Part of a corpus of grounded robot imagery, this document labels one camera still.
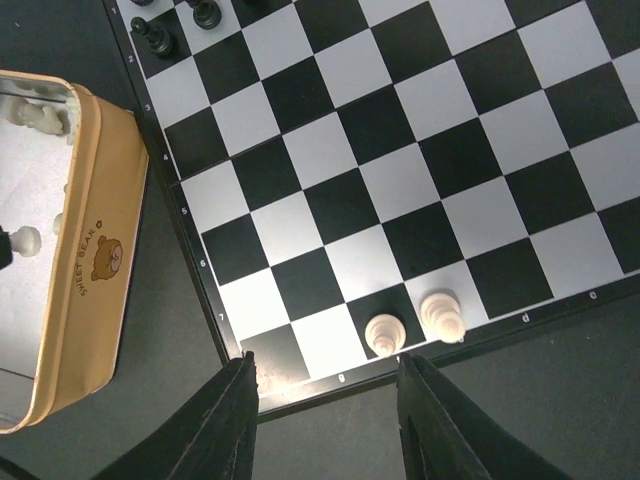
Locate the tan sweet bear tin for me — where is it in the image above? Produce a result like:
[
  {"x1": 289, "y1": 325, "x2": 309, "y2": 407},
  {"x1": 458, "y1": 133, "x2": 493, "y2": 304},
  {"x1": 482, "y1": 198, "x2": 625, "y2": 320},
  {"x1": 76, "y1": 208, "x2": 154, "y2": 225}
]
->
[{"x1": 1, "y1": 71, "x2": 149, "y2": 435}]

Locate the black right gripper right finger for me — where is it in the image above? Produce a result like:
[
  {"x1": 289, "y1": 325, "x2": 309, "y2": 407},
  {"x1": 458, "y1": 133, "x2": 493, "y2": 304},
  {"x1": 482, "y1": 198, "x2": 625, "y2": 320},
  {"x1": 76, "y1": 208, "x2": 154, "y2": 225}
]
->
[{"x1": 397, "y1": 353, "x2": 569, "y2": 479}]

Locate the white chess king on board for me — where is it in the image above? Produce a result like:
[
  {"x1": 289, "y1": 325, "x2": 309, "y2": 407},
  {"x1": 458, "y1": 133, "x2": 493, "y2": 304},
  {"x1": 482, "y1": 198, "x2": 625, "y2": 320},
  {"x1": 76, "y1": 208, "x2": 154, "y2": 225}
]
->
[{"x1": 419, "y1": 292, "x2": 467, "y2": 344}]

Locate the white chess bishop on board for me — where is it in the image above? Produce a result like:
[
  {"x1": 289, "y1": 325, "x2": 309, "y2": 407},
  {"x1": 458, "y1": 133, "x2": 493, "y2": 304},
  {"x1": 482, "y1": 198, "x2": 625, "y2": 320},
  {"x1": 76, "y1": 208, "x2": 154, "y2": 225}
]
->
[{"x1": 365, "y1": 314, "x2": 406, "y2": 358}]

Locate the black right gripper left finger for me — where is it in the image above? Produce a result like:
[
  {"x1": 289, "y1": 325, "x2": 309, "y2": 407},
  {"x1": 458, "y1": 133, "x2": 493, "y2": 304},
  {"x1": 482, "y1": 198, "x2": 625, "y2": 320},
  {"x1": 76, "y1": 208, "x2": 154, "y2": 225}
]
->
[{"x1": 119, "y1": 351, "x2": 259, "y2": 479}]

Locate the black and white chessboard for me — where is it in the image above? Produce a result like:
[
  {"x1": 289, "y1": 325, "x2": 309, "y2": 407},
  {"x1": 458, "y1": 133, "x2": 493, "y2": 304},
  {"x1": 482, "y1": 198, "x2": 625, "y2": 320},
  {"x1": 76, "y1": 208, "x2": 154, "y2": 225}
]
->
[{"x1": 104, "y1": 1, "x2": 639, "y2": 417}]

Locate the black chess pawn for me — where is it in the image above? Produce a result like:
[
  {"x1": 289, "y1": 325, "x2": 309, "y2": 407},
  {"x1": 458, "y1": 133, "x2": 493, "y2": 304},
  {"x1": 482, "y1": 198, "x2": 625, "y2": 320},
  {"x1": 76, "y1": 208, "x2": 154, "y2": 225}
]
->
[{"x1": 130, "y1": 17, "x2": 177, "y2": 58}]

